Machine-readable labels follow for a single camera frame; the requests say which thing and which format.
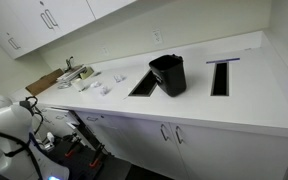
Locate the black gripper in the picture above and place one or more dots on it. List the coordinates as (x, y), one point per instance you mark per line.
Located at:
(62, 138)

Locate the white cabinet door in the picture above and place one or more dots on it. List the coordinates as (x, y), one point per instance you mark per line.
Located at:
(4, 20)
(232, 156)
(70, 13)
(27, 13)
(140, 148)
(64, 128)
(114, 143)
(110, 6)

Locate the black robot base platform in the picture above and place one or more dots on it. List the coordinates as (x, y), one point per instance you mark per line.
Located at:
(82, 166)

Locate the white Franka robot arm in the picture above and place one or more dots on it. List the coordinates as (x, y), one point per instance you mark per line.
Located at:
(7, 123)

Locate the brown cutting board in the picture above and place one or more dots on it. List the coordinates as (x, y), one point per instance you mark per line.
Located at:
(44, 82)

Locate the crumpled white paper ball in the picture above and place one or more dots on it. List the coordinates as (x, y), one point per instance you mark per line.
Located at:
(95, 84)
(105, 90)
(119, 78)

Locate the small metal stand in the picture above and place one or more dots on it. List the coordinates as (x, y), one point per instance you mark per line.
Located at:
(69, 63)

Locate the black plastic waste bin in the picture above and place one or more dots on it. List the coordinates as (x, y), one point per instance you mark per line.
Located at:
(170, 77)

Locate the purple label strip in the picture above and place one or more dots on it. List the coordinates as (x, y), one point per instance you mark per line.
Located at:
(223, 60)

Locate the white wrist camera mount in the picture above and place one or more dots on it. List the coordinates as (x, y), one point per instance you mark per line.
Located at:
(49, 138)

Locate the white wall outlet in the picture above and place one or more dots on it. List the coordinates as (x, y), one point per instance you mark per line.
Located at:
(157, 36)
(105, 51)

